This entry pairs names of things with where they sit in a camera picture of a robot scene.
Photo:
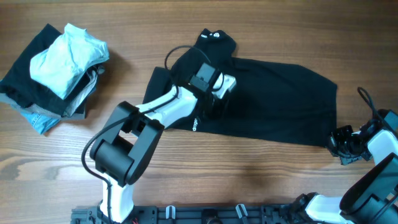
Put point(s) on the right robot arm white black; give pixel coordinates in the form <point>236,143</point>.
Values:
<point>373,199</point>

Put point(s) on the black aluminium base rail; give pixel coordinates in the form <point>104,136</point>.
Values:
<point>265,214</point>

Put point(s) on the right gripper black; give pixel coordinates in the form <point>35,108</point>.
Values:
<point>332,145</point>

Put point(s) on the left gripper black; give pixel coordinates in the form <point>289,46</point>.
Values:
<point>222,111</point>

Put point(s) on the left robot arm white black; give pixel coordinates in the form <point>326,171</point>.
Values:
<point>123,149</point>

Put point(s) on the blue denim jeans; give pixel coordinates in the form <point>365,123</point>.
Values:
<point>39,122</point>

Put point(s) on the black folded garment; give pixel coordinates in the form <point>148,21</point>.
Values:
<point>40,42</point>

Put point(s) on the black polo shirt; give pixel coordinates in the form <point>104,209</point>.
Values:
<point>271,101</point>

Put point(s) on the light blue folded shirt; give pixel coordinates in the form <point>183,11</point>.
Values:
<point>61,66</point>

